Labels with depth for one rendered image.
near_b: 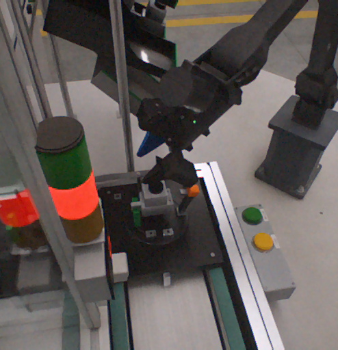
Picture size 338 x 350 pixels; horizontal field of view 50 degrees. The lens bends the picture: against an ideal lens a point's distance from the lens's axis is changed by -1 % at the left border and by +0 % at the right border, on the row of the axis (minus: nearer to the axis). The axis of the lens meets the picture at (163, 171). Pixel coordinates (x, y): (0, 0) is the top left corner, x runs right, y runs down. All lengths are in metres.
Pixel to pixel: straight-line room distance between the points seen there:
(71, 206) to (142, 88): 0.62
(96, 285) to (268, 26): 0.43
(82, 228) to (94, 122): 0.83
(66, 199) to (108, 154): 0.74
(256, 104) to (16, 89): 1.09
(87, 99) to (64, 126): 0.98
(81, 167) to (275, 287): 0.52
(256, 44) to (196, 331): 0.53
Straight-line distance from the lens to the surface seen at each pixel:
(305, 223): 1.01
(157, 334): 0.76
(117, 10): 0.71
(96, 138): 1.17
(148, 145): 0.68
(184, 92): 0.50
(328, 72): 0.86
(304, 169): 1.00
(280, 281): 0.79
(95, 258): 0.46
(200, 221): 0.82
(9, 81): 0.31
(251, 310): 0.75
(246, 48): 0.57
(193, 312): 0.78
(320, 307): 0.91
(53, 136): 0.35
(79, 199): 0.39
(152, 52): 0.87
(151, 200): 0.71
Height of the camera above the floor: 1.64
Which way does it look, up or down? 48 degrees down
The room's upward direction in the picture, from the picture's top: straight up
